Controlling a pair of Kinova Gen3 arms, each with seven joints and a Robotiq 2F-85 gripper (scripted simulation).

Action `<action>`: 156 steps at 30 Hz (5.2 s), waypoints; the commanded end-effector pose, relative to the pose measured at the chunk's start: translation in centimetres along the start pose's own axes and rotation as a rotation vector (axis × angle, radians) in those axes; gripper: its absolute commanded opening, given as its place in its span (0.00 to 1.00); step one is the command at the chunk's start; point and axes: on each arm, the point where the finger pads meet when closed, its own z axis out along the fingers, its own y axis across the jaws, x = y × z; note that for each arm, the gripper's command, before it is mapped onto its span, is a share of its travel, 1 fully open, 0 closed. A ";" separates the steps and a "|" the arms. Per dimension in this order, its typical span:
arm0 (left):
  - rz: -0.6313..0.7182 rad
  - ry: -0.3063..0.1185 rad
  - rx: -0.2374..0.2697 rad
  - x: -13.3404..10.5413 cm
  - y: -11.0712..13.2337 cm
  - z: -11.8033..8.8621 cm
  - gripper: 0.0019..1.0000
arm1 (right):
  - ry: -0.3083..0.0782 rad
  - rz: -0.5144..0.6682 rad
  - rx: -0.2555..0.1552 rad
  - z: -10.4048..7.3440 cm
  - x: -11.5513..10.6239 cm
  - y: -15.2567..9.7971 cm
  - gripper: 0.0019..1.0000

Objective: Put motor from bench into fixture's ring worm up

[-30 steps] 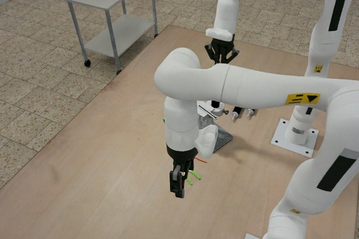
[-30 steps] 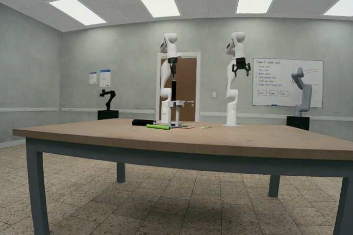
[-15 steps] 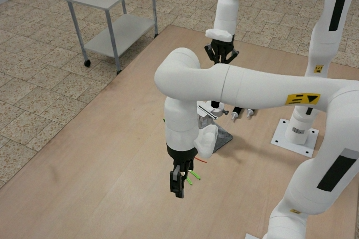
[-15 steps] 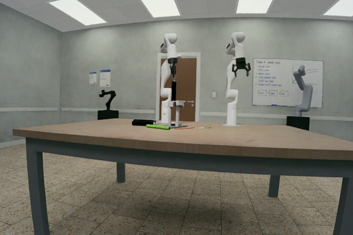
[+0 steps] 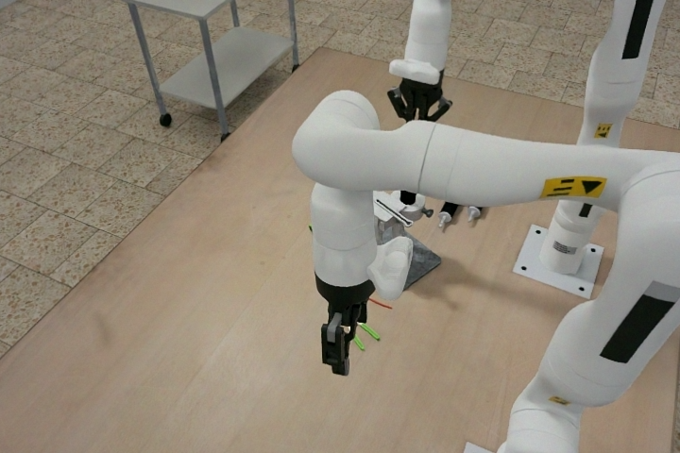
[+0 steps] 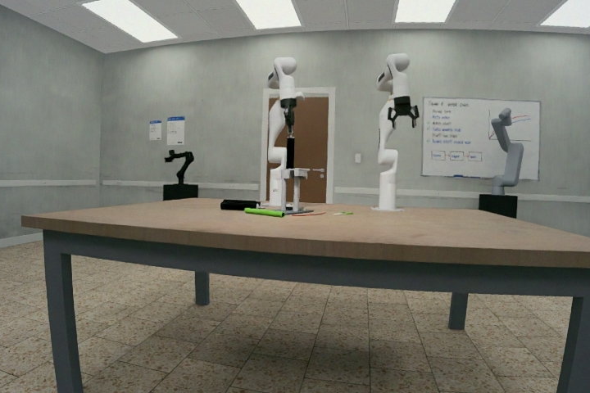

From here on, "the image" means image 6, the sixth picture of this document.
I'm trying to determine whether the green hose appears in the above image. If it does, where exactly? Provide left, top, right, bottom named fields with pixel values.
left=245, top=208, right=285, bottom=218

